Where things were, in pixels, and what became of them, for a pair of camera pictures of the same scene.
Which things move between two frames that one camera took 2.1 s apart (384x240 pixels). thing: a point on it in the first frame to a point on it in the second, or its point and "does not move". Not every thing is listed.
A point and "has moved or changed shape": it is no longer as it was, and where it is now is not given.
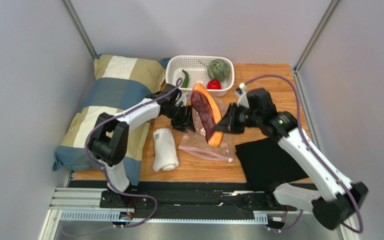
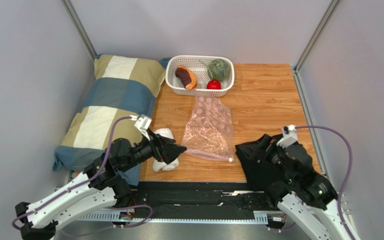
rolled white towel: (165, 156) does not move
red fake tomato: (214, 84) does not move
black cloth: (265, 162) does not move
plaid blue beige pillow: (114, 82) does not move
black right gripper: (235, 118) to (265, 154)
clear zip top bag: (196, 143) has moved or changed shape
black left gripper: (186, 122) to (165, 148)
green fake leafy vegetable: (218, 69) does not move
